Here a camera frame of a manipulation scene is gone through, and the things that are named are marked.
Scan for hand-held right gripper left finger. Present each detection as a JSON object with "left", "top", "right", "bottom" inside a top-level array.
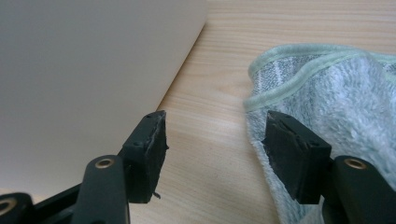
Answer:
[{"left": 73, "top": 110, "right": 169, "bottom": 224}]

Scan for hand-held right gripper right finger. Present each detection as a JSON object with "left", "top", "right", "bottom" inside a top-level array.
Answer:
[{"left": 262, "top": 110, "right": 396, "bottom": 224}]

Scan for light blue towel cloth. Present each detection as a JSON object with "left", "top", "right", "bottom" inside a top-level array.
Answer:
[{"left": 243, "top": 43, "right": 396, "bottom": 224}]

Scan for white plastic storage bin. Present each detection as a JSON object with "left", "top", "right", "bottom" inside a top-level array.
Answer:
[{"left": 0, "top": 0, "right": 209, "bottom": 200}]

